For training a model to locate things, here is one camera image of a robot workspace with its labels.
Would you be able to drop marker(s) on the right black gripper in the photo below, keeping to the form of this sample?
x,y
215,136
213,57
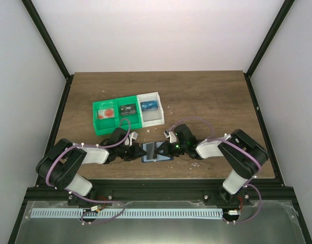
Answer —
x,y
165,146

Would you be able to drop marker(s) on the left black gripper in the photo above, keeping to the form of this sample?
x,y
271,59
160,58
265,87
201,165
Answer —
x,y
135,152

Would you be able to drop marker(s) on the grey credit card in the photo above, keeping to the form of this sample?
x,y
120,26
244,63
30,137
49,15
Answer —
x,y
150,148

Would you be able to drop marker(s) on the blue card holder wallet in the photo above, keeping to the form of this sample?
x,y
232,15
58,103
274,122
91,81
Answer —
x,y
159,157

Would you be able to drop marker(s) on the green bin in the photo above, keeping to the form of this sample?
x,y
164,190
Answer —
x,y
135,119
104,126

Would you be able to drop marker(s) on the white translucent bin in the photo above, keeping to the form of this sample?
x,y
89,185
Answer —
x,y
151,118

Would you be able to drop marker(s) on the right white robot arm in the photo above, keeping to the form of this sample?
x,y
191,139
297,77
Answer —
x,y
241,151

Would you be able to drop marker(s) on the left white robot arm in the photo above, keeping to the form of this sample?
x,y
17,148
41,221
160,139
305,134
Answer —
x,y
59,167

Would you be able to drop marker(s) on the black card stack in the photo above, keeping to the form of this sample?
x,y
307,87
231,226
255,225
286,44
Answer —
x,y
127,109

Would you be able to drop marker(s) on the blue card stack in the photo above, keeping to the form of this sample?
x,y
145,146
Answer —
x,y
149,105

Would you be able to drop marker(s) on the red white card stack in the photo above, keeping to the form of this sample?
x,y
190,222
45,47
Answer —
x,y
106,113

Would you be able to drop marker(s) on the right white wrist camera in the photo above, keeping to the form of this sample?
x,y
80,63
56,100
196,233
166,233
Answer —
x,y
171,136

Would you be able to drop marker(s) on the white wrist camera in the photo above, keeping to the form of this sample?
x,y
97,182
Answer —
x,y
131,139
171,136

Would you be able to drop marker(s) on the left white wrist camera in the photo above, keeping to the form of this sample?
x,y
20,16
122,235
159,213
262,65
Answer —
x,y
131,139

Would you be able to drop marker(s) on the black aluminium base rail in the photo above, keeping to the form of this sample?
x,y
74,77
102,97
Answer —
x,y
209,191

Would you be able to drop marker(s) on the light blue slotted cable duct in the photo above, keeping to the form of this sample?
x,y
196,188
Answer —
x,y
133,213

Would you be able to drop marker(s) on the right black frame post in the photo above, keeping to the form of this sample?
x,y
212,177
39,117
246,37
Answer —
x,y
281,15

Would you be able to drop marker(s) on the black frame post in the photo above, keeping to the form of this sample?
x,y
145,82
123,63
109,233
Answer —
x,y
39,24
281,15

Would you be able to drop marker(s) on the left black frame post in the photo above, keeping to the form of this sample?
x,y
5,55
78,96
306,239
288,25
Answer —
x,y
39,24

